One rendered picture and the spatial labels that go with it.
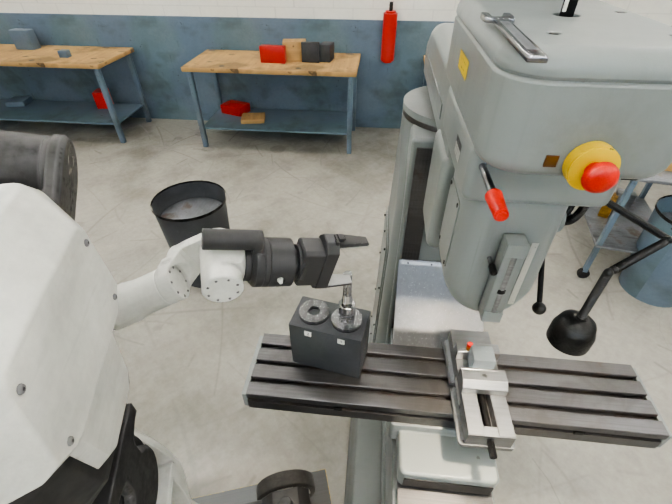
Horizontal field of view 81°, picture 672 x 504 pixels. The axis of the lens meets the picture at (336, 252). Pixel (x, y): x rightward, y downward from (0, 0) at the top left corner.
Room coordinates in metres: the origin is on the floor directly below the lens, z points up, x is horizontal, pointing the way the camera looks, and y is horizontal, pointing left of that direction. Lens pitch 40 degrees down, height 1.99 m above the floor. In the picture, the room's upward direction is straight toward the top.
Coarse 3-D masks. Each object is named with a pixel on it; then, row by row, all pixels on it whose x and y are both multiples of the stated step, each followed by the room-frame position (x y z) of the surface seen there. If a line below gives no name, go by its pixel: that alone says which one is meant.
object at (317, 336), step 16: (304, 304) 0.80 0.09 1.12; (320, 304) 0.80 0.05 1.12; (336, 304) 0.81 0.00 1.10; (304, 320) 0.74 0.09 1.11; (320, 320) 0.74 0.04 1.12; (336, 320) 0.74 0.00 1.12; (368, 320) 0.75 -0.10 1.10; (304, 336) 0.72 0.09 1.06; (320, 336) 0.71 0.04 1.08; (336, 336) 0.69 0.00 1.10; (352, 336) 0.69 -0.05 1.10; (368, 336) 0.78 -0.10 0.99; (304, 352) 0.72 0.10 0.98; (320, 352) 0.71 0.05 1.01; (336, 352) 0.69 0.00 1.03; (352, 352) 0.68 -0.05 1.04; (320, 368) 0.71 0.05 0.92; (336, 368) 0.69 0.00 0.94; (352, 368) 0.68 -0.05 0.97
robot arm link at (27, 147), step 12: (0, 132) 0.42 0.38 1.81; (12, 132) 0.43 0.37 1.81; (0, 144) 0.40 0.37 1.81; (12, 144) 0.41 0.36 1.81; (24, 144) 0.41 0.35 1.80; (36, 144) 0.42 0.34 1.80; (0, 156) 0.39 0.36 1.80; (12, 156) 0.40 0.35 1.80; (24, 156) 0.40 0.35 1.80; (36, 156) 0.40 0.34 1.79; (0, 168) 0.38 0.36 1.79; (12, 168) 0.39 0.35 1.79; (24, 168) 0.39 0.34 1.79; (36, 168) 0.39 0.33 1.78; (0, 180) 0.38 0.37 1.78; (12, 180) 0.38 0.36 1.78; (24, 180) 0.38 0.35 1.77; (36, 180) 0.39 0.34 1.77
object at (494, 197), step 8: (480, 168) 0.55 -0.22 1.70; (488, 176) 0.52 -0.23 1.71; (488, 184) 0.50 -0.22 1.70; (488, 192) 0.47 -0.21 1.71; (496, 192) 0.46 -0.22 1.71; (488, 200) 0.46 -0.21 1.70; (496, 200) 0.45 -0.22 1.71; (504, 200) 0.45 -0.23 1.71; (496, 208) 0.43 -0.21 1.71; (504, 208) 0.43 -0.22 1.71; (496, 216) 0.42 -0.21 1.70; (504, 216) 0.42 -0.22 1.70
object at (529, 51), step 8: (480, 16) 0.65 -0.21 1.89; (488, 16) 0.61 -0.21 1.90; (496, 16) 0.61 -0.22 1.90; (504, 16) 0.63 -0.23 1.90; (512, 16) 0.61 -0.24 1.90; (496, 24) 0.58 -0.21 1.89; (504, 24) 0.56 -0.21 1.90; (512, 24) 0.56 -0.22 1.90; (504, 32) 0.52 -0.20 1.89; (512, 32) 0.51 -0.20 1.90; (520, 32) 0.51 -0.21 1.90; (512, 40) 0.48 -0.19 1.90; (520, 40) 0.47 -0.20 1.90; (528, 40) 0.47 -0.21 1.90; (520, 48) 0.44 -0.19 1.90; (528, 48) 0.43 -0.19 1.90; (536, 48) 0.43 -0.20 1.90; (528, 56) 0.41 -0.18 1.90; (536, 56) 0.41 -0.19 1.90; (544, 56) 0.41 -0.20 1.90
